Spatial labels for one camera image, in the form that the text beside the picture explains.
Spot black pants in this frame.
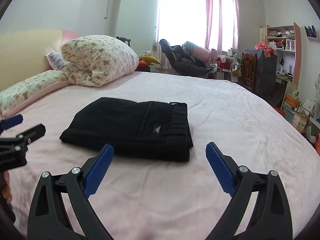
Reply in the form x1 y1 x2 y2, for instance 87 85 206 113
60 98 193 163

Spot left hand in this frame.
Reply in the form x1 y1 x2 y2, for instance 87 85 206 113
1 171 12 204

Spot floral pink-edged pillow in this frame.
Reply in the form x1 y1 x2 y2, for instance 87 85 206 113
1 70 69 118

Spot yellow pink headboard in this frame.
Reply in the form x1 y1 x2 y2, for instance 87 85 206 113
1 29 78 90

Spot purple patterned pillow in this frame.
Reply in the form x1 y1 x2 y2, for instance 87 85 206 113
46 52 69 70

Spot pink bed sheet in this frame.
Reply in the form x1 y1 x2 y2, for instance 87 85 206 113
4 72 319 239

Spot floral rolled duvet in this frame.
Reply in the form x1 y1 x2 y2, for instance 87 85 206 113
61 35 139 87

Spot yellow plush toy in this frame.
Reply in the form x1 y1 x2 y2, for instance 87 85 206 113
137 55 161 72

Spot wooden chair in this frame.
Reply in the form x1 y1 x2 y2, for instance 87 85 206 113
241 53 257 93

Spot dark cabinet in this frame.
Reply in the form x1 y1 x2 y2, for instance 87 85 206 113
245 48 278 100

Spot black recliner chair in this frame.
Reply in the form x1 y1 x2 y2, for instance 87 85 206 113
159 39 221 77

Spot pink bookshelf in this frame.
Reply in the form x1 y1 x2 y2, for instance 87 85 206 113
259 22 302 85

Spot pink curtain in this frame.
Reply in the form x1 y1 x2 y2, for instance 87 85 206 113
161 0 241 53

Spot wall shelf with bottles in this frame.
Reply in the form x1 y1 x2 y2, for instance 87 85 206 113
304 25 319 42

